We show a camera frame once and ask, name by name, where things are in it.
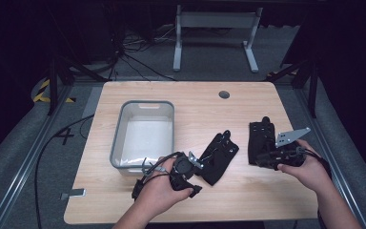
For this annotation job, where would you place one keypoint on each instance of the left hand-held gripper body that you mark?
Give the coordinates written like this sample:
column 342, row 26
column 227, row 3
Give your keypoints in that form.
column 182, row 167

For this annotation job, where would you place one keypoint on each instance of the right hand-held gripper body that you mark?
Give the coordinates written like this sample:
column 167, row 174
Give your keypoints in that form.
column 286, row 156

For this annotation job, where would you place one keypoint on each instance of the black glove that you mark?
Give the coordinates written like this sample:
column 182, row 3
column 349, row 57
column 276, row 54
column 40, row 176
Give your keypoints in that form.
column 260, row 136
column 220, row 165

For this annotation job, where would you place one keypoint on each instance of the person's right hand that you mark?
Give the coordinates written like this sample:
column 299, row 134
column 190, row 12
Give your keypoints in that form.
column 311, row 175

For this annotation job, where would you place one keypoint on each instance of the person's left hand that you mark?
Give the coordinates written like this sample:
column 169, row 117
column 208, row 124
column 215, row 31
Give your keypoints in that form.
column 158, row 194

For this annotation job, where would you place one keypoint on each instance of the grey table grommet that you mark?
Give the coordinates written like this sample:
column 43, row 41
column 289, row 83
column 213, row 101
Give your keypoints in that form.
column 224, row 94

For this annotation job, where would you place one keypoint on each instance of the black metal stand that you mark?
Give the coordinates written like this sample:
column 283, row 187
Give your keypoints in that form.
column 311, row 82
column 55, row 79

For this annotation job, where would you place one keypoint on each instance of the grey tape strip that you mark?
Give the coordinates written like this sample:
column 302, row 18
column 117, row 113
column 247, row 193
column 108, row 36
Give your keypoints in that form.
column 74, row 193

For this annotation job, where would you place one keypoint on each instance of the yellow black hazard tape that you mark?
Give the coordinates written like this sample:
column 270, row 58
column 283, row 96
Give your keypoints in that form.
column 41, row 92

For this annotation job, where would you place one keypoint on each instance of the aluminium floor rail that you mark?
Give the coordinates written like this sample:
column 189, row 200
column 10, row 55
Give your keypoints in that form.
column 25, row 165
column 336, row 171

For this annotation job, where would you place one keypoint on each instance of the white metal desk frame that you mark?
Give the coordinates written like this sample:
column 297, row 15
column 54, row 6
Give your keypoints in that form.
column 216, row 20

